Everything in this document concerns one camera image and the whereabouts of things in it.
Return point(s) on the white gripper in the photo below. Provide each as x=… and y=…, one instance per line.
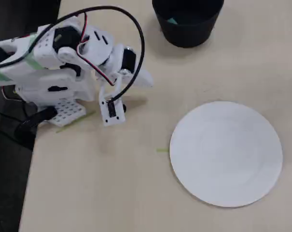
x=129, y=61

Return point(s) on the green cube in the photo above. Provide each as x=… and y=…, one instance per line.
x=172, y=21

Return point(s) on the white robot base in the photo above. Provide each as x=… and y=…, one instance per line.
x=71, y=89

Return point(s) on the black round bin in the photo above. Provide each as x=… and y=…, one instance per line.
x=189, y=33

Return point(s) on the short green tape strip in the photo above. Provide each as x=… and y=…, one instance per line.
x=162, y=150

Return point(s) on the white paper plate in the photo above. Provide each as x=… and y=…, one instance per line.
x=225, y=154

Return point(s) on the green tape band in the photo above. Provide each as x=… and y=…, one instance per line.
x=1, y=73
x=34, y=60

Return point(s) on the black table clamp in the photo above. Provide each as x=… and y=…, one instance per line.
x=27, y=125

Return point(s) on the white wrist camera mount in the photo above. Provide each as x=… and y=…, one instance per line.
x=115, y=116

